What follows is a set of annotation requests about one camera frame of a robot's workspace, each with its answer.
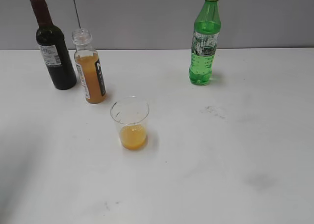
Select orange juice bottle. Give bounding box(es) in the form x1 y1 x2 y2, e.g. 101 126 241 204
72 28 106 104

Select green soda bottle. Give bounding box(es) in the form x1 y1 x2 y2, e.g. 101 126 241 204
189 0 221 85

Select transparent plastic cup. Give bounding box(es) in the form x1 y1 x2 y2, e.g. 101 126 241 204
110 96 150 150

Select dark red wine bottle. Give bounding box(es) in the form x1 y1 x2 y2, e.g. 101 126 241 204
30 0 77 90

